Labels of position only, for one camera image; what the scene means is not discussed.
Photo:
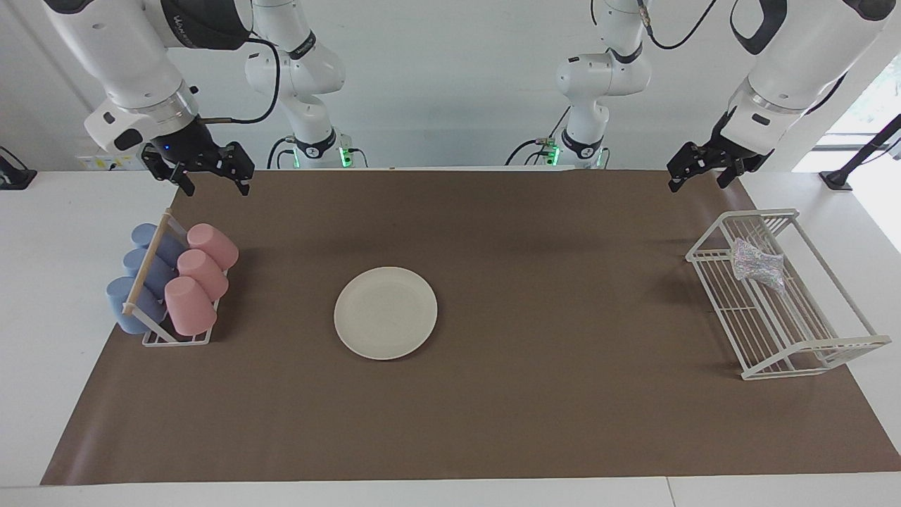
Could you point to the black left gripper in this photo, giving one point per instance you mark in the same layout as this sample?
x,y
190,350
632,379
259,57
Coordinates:
x,y
735,151

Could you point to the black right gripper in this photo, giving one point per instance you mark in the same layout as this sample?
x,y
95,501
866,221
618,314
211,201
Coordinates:
x,y
186,148

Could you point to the clear plastic wrapper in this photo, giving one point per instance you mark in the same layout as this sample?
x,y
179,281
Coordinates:
x,y
757,264

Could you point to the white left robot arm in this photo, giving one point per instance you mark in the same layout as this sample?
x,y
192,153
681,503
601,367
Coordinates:
x,y
795,56

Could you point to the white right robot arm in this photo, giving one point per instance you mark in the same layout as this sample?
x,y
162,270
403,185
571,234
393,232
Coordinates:
x,y
112,42

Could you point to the cream round plate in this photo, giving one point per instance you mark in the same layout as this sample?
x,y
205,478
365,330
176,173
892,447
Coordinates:
x,y
386,313

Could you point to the pink plastic cup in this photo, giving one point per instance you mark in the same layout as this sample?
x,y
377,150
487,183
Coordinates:
x,y
204,273
190,306
215,245

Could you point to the blue plastic cup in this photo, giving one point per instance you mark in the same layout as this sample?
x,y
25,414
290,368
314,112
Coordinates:
x,y
165,243
160,271
120,303

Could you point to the black angled stand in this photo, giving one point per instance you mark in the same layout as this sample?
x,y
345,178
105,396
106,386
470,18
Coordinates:
x,y
838,177

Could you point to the brown table mat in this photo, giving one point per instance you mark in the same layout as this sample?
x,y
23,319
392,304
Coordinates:
x,y
528,394

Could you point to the white wall outlet box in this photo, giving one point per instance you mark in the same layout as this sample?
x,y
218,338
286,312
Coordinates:
x,y
91,163

